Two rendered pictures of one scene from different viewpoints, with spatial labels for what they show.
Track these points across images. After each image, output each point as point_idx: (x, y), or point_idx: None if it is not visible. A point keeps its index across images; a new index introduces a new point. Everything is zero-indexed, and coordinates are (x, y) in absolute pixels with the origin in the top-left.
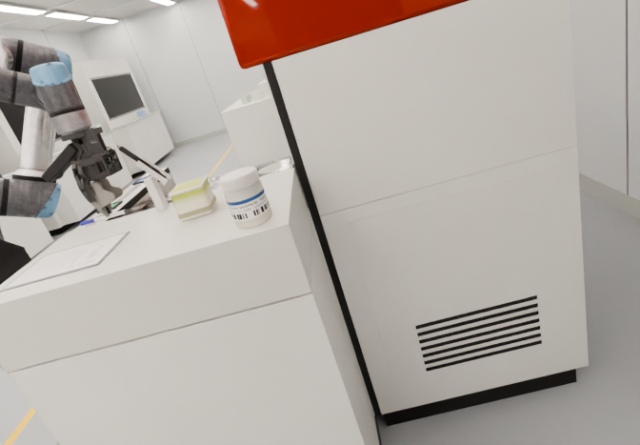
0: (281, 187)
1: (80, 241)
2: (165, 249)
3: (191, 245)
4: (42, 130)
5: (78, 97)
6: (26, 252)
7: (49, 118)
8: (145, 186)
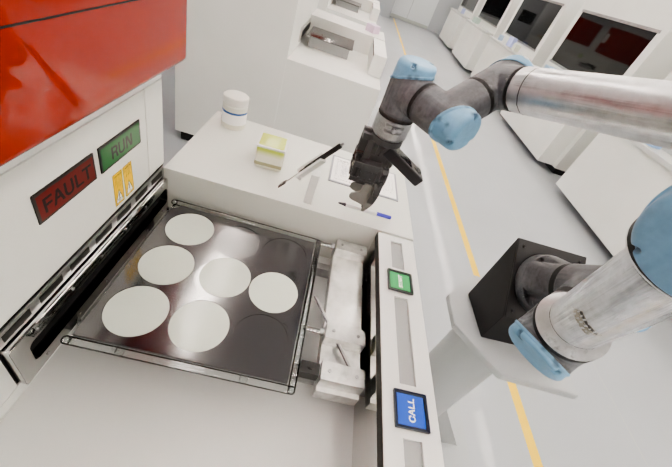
0: (198, 144)
1: (375, 202)
2: (290, 139)
3: (273, 131)
4: (589, 275)
5: (383, 98)
6: (500, 317)
7: (599, 272)
8: (381, 348)
